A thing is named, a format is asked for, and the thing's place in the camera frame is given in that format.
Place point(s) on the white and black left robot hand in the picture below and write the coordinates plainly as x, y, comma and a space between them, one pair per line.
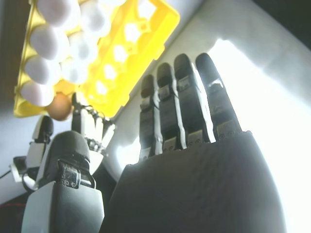
194, 189

